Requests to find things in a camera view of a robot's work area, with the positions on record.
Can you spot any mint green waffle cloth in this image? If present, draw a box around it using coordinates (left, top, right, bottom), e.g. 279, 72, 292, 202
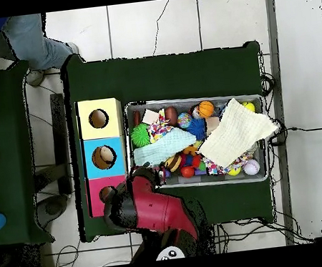
130, 125, 200, 169

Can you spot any striped wooden burger toy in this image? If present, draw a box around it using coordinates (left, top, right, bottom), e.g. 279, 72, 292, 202
163, 153, 184, 173

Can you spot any wooden three-hole box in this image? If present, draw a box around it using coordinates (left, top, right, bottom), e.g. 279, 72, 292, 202
74, 95, 135, 219

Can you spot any colourful patterned cloth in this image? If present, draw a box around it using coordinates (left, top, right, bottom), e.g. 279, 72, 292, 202
145, 108, 177, 144

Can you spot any plain wooden cube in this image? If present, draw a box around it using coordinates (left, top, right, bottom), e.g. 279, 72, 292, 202
140, 107, 161, 127

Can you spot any green spiky ball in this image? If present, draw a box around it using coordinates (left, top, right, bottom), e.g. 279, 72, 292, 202
128, 122, 152, 150

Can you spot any globe print ball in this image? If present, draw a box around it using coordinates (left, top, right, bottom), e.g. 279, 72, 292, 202
175, 111, 194, 130

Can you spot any blue spiky ball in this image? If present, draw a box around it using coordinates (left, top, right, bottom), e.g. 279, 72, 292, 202
185, 115, 208, 142

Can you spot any orange basketball toy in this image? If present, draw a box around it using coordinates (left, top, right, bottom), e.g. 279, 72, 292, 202
196, 99, 216, 120

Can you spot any dark green tablecloth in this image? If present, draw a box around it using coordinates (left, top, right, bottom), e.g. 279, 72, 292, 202
0, 59, 54, 249
58, 32, 280, 243

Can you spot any cream waffle cloth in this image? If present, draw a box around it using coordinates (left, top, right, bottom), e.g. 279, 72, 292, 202
192, 92, 283, 172

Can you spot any white baseball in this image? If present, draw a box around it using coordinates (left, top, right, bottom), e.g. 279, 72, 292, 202
241, 157, 261, 178

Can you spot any black stand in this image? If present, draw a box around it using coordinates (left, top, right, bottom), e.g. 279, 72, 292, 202
23, 92, 79, 230

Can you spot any person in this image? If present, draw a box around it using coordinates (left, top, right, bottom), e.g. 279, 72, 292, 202
0, 9, 84, 91

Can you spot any shallow wire mesh bin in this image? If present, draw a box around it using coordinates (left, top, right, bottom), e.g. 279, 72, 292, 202
120, 87, 273, 198

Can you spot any black cable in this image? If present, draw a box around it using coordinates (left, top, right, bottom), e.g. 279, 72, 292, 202
266, 122, 322, 147

